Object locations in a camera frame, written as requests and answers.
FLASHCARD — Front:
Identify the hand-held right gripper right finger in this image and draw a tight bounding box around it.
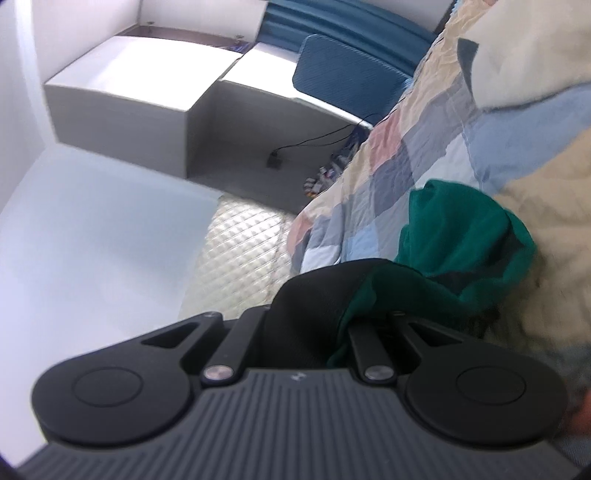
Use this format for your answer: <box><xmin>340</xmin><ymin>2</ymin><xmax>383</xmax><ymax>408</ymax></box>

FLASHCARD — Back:
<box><xmin>348</xmin><ymin>313</ymin><xmax>477</xmax><ymax>385</ymax></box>

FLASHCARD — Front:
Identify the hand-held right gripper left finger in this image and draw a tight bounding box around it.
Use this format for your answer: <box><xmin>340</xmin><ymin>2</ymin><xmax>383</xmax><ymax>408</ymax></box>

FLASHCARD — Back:
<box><xmin>139</xmin><ymin>305</ymin><xmax>278</xmax><ymax>387</ymax></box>

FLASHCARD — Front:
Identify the green hoodie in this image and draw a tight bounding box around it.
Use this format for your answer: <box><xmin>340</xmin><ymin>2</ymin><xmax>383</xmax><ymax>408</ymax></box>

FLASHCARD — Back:
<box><xmin>271</xmin><ymin>179</ymin><xmax>539</xmax><ymax>370</ymax></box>

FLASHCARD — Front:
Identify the cream quilted headboard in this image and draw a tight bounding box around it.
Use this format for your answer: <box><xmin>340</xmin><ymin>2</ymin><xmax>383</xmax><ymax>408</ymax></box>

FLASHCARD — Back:
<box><xmin>181</xmin><ymin>194</ymin><xmax>297</xmax><ymax>320</ymax></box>

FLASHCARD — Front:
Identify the group of small bottles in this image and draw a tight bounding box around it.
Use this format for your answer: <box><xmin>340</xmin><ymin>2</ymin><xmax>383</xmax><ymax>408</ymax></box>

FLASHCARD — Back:
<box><xmin>301</xmin><ymin>150</ymin><xmax>354</xmax><ymax>197</ymax></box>

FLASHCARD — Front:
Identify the patchwork quilt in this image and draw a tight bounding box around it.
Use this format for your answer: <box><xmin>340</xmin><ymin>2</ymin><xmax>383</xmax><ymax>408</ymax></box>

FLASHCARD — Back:
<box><xmin>286</xmin><ymin>0</ymin><xmax>591</xmax><ymax>462</ymax></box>

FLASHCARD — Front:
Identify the blue padded board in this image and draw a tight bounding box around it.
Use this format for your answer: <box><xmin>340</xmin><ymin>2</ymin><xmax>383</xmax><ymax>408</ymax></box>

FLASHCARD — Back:
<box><xmin>291</xmin><ymin>34</ymin><xmax>413</xmax><ymax>131</ymax></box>

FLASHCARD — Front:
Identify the blue curtain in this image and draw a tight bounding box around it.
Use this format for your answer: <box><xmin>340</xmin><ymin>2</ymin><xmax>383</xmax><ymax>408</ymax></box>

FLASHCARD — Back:
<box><xmin>256</xmin><ymin>0</ymin><xmax>455</xmax><ymax>80</ymax></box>

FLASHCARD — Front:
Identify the cream fleece blanket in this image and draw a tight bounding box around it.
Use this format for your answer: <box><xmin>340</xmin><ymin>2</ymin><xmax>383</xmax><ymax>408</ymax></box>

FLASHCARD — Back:
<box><xmin>456</xmin><ymin>0</ymin><xmax>591</xmax><ymax>112</ymax></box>

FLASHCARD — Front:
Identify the black charger cable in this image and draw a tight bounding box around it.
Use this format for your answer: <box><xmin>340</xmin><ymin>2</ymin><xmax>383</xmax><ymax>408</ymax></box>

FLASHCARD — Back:
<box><xmin>271</xmin><ymin>121</ymin><xmax>368</xmax><ymax>160</ymax></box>

